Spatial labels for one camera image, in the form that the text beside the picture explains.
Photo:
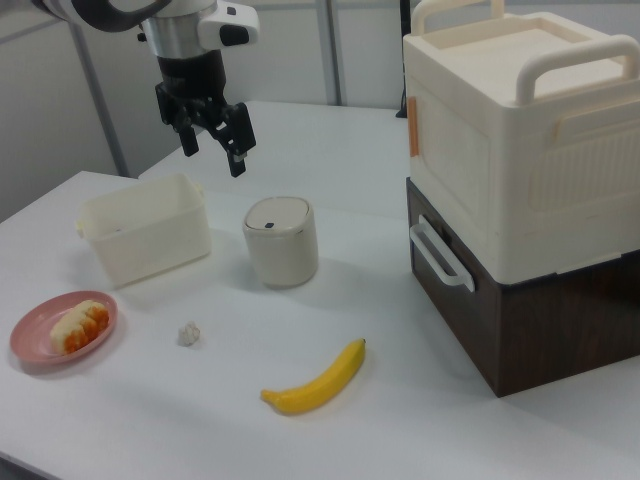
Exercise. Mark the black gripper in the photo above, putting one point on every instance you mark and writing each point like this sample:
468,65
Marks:
192,75

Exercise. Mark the sliced bread with orange crust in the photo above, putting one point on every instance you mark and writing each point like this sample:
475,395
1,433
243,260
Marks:
80,325

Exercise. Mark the white plastic basket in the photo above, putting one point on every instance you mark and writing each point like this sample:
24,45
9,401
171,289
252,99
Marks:
150,235

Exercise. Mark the cream lidded mini bin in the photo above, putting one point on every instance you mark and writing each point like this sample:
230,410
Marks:
282,245

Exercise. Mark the small crumpled white paper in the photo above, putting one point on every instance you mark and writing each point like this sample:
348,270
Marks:
189,334

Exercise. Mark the orange latch tab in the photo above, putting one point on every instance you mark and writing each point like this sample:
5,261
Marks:
413,127

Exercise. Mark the yellow banana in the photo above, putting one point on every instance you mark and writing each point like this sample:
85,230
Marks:
320,387

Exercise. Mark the pink plate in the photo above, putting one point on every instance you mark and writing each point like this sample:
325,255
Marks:
32,340

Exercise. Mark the cream plastic storage box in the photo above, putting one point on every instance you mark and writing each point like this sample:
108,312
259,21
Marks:
525,150

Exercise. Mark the dark brown wooden drawer cabinet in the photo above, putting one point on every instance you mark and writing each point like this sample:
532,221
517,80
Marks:
540,330

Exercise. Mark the slanted grey partition post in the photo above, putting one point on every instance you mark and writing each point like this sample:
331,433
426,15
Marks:
107,110

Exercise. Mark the vertical grey partition post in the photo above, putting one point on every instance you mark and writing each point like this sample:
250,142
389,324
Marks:
336,55

